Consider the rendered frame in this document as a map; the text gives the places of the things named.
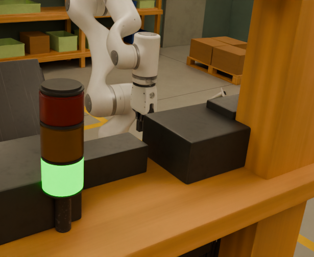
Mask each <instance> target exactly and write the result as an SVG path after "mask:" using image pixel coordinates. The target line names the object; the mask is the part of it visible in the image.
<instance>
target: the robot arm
mask: <svg viewBox="0 0 314 257"><path fill-rule="evenodd" d="M65 9H66V12H67V14H68V16H69V18H70V19H71V20H72V22H73V23H75V24H76V25H77V26H78V27H79V28H80V29H81V30H82V31H83V32H84V34H85V35H86V37H87V40H88V44H89V49H90V54H91V59H92V72H91V77H90V81H89V84H88V87H87V90H86V94H85V107H86V110H87V112H88V113H89V114H90V115H92V116H94V117H107V116H113V117H112V118H111V119H110V120H108V121H107V122H106V123H104V124H103V125H102V126H101V127H100V128H99V131H98V138H103V137H108V136H113V135H118V134H122V133H127V132H128V131H129V128H130V126H131V125H132V123H133V122H134V120H135V119H137V120H136V130H137V131H138V132H143V117H144V115H145V114H149V113H155V112H157V88H156V86H155V84H156V83H157V75H158V62H159V49H160V35H158V34H156V33H151V32H138V33H136V32H137V31H138V30H139V29H140V28H141V18H140V16H139V13H138V12H137V10H136V8H135V6H134V4H133V2H132V0H66V2H65ZM94 16H111V17H112V19H113V21H114V25H113V26H112V27H111V29H110V30H108V29H107V28H106V27H105V26H103V25H102V24H100V23H99V22H98V21H97V20H96V19H95V18H94ZM134 33H135V34H134ZM131 34H134V42H133V44H131V45H126V44H124V43H123V41H122V38H124V37H126V36H129V35H131ZM114 67H116V68H118V69H132V82H133V83H121V84H112V85H106V82H105V80H106V76H107V75H108V73H109V72H110V71H111V70H112V69H113V68H114Z"/></svg>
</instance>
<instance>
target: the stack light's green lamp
mask: <svg viewBox="0 0 314 257"><path fill-rule="evenodd" d="M41 179H42V189H43V190H42V191H43V193H44V194H45V195H46V196H48V197H50V198H54V199H69V198H73V197H75V196H77V195H79V194H80V193H81V192H82V191H83V180H84V157H83V159H82V160H81V161H79V162H77V163H75V164H72V165H67V166H56V165H51V164H48V163H46V162H44V161H43V160H42V159H41Z"/></svg>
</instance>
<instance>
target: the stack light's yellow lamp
mask: <svg viewBox="0 0 314 257"><path fill-rule="evenodd" d="M40 149H41V159H42V160H43V161H44V162H46V163H48V164H51V165H56V166H67V165H72V164H75V163H77V162H79V161H81V160H82V159H83V157H84V123H83V124H82V125H81V126H79V127H77V128H73V129H69V130H54V129H50V128H47V127H44V126H43V125H41V124H40Z"/></svg>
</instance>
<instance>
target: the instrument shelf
mask: <svg viewBox="0 0 314 257"><path fill-rule="evenodd" d="M311 198H314V163H313V164H310V165H307V166H305V167H302V168H299V169H296V170H294V171H291V172H288V173H285V174H283V175H280V176H277V177H274V178H272V179H268V180H266V179H264V178H262V177H260V176H258V175H257V174H255V173H253V172H252V171H250V170H248V169H247V168H245V167H241V168H238V169H234V170H231V171H228V172H225V173H222V174H219V175H216V176H213V177H210V178H207V179H203V180H201V181H198V182H195V183H192V184H188V185H187V184H185V183H183V182H182V181H180V180H179V179H178V178H176V177H175V176H173V175H172V174H171V173H169V172H168V171H166V170H165V169H164V168H162V167H161V166H159V165H158V164H157V163H155V162H154V161H153V160H151V159H150V158H148V161H147V171H146V172H145V173H141V174H137V175H134V176H130V177H127V178H123V179H119V180H116V181H113V182H109V183H106V184H102V185H99V186H95V187H92V188H88V189H85V190H83V191H82V213H81V219H79V220H76V221H73V222H71V230H70V231H68V232H66V233H59V232H57V231H56V229H55V227H54V228H51V229H48V230H45V231H42V232H39V233H36V234H33V235H30V236H27V237H24V238H21V239H17V240H14V241H11V242H8V243H5V244H2V245H0V257H178V256H180V255H182V254H185V253H187V252H189V251H192V250H194V249H196V248H199V247H201V246H203V245H205V244H208V243H210V242H212V241H215V240H217V239H219V238H222V237H224V236H226V235H228V234H231V233H233V232H235V231H238V230H240V229H242V228H244V227H247V226H249V225H251V224H254V223H256V222H258V221H261V220H263V219H265V218H268V217H270V216H273V215H275V214H277V213H279V212H282V211H284V210H286V209H289V208H291V207H293V206H295V205H298V204H300V203H302V202H305V201H307V200H309V199H311Z"/></svg>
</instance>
